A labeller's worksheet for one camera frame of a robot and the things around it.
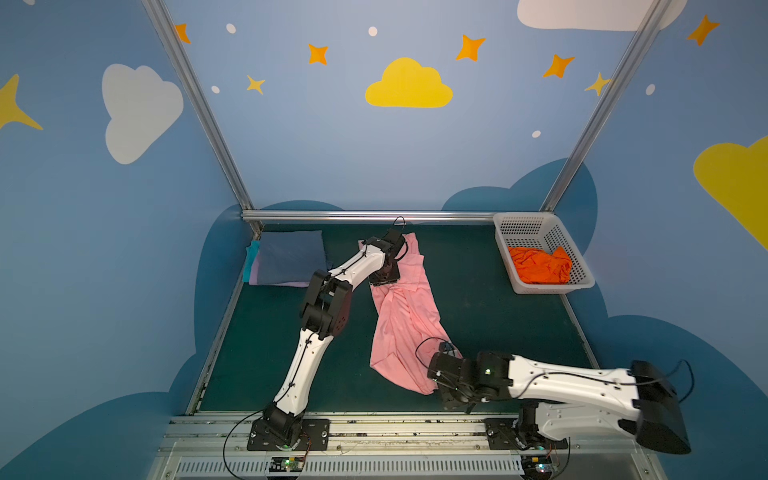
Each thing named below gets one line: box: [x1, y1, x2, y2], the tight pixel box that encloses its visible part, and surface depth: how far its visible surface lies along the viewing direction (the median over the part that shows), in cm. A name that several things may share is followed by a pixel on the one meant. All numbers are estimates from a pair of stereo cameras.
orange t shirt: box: [508, 246, 573, 285], surface depth 106 cm
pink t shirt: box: [358, 232, 463, 395], surface depth 96 cm
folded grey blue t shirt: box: [257, 230, 333, 285], surface depth 105 cm
